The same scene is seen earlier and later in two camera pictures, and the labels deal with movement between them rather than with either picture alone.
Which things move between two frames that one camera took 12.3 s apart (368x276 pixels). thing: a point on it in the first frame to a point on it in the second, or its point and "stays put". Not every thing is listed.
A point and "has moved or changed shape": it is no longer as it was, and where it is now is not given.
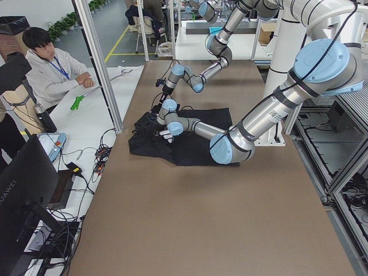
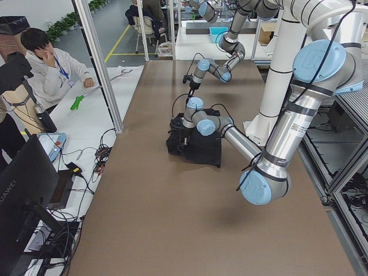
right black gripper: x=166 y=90 to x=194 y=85
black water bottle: x=45 y=118 stays put
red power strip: x=102 y=154 stays put
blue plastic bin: x=212 y=29 stays put
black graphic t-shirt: x=189 y=148 has moved or changed shape
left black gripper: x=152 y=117 to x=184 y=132
